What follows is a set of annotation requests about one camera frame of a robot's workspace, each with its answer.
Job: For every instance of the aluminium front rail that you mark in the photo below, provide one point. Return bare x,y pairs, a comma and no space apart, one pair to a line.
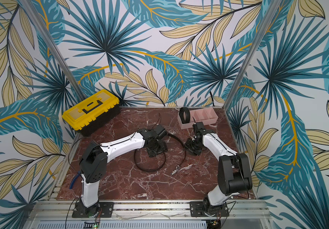
151,214

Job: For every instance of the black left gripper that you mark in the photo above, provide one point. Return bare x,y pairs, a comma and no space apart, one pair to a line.
163,150

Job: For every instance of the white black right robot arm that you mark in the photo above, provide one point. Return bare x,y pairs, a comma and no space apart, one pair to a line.
234,174

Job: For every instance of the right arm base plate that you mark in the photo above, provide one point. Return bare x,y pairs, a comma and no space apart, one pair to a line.
202,209

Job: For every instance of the black belt with buckle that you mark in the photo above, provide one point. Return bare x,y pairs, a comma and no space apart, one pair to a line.
184,114

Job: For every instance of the corner aluminium post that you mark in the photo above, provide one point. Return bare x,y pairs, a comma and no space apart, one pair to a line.
252,50
45,34

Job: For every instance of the long black leather belt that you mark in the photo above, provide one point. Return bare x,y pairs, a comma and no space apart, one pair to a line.
165,157

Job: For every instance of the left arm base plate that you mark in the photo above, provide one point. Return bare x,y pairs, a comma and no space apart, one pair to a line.
98,210

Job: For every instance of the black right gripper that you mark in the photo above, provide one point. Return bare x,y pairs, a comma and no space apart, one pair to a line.
193,146

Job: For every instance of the right corner aluminium post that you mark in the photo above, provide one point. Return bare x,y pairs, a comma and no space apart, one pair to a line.
252,50

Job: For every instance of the left corner aluminium post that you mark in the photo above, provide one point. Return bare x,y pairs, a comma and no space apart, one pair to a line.
45,34

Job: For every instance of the blue handled pliers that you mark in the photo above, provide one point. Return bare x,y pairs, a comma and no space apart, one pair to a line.
76,177

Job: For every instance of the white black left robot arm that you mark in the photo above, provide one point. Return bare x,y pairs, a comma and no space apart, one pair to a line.
93,164

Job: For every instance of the pink plastic divided organizer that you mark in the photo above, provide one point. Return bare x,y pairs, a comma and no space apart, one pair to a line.
207,116

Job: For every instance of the yellow black toolbox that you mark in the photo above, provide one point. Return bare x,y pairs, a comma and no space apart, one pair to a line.
92,113

